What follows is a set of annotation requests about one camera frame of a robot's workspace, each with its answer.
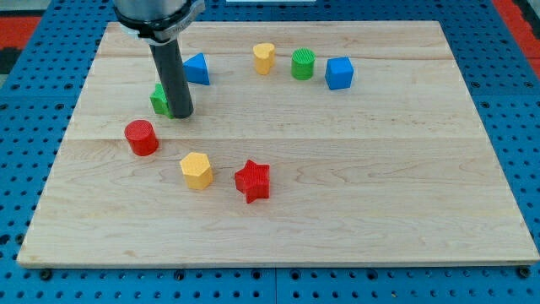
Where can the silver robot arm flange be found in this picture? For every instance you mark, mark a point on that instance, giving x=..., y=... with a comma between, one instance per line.
x=157, y=22

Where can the yellow heart block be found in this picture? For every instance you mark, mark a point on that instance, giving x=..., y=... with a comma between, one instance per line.
x=264, y=57

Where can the red star block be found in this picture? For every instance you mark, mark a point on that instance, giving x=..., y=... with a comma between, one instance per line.
x=253, y=180

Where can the light wooden board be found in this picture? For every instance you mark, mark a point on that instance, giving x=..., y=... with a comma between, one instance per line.
x=395, y=171

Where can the yellow hexagon block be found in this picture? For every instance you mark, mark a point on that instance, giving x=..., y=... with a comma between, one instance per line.
x=197, y=170

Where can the green cylinder block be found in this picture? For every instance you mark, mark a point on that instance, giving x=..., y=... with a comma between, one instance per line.
x=302, y=63

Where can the blue cube block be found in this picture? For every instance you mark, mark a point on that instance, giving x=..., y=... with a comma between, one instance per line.
x=339, y=73

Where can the blue triangle block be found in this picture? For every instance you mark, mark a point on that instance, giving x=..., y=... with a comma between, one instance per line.
x=196, y=70

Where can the green star block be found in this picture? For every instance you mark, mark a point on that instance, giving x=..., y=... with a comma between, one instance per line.
x=159, y=101

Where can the red cylinder block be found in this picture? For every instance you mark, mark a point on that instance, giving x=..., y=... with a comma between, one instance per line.
x=141, y=137

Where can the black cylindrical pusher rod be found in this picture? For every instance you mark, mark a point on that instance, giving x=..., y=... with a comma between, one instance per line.
x=169, y=65

